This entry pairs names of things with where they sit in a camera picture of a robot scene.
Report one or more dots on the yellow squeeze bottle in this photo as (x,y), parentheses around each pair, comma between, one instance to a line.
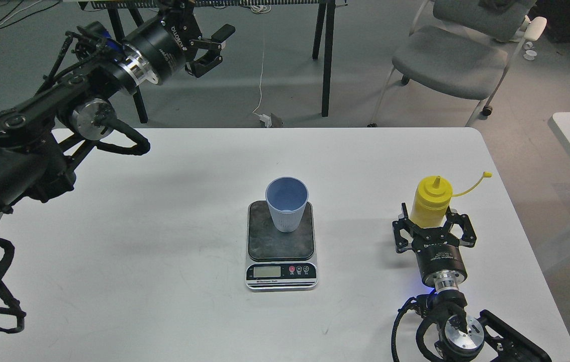
(432,199)

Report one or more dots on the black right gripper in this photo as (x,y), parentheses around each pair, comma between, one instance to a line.
(436,250)

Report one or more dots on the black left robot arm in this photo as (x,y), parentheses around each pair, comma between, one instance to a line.
(44,139)

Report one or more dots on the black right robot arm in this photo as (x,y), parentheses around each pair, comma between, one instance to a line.
(447,332)

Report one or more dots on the blue ribbed plastic cup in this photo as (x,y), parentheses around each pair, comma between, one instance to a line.
(286,199)

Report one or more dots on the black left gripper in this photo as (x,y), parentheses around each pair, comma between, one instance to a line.
(170,40)

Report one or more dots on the grey office chair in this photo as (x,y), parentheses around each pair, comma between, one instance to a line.
(459,66)

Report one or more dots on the digital kitchen scale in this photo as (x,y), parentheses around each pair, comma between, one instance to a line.
(280,261)

